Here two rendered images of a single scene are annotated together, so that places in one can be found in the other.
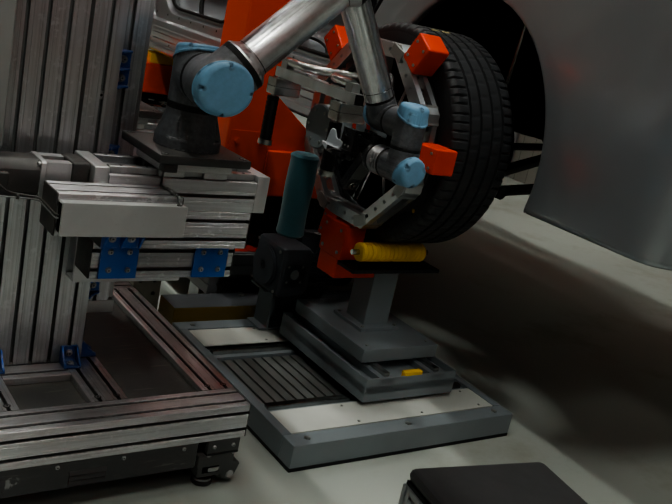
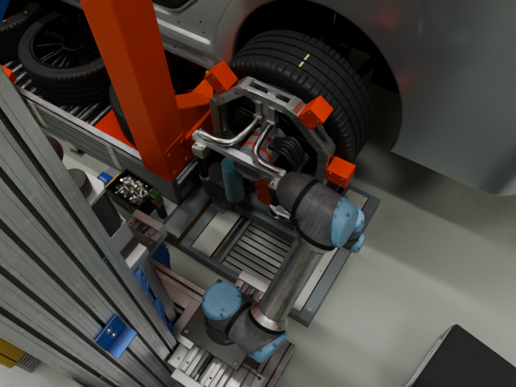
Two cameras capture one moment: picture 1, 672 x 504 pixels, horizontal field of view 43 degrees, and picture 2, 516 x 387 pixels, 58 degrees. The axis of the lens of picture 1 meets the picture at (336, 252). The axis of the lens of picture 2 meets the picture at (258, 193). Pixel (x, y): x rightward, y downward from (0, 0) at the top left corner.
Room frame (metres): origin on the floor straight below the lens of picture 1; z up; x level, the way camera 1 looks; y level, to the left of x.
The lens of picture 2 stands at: (1.43, 0.42, 2.34)
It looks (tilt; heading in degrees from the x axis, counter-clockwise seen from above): 58 degrees down; 342
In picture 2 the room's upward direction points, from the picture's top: 2 degrees counter-clockwise
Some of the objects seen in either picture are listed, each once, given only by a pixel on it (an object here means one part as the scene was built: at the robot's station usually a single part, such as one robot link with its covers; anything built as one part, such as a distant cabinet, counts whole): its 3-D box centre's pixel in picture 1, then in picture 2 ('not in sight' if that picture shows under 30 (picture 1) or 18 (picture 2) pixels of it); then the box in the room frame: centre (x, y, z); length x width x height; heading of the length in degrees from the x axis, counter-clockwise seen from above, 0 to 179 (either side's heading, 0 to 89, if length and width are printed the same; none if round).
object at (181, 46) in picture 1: (199, 73); (224, 306); (1.91, 0.38, 0.98); 0.13 x 0.12 x 0.14; 30
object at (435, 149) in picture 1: (434, 159); (339, 172); (2.31, -0.21, 0.85); 0.09 x 0.08 x 0.07; 37
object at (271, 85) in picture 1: (284, 86); (203, 144); (2.57, 0.26, 0.93); 0.09 x 0.05 x 0.05; 127
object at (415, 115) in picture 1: (406, 125); (347, 220); (2.06, -0.10, 0.95); 0.11 x 0.08 x 0.11; 30
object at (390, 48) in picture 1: (365, 131); (269, 140); (2.55, -0.01, 0.85); 0.54 x 0.07 x 0.54; 37
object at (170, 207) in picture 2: not in sight; (132, 199); (2.77, 0.62, 0.44); 0.43 x 0.17 x 0.03; 37
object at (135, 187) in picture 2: not in sight; (133, 193); (2.74, 0.60, 0.51); 0.20 x 0.14 x 0.13; 34
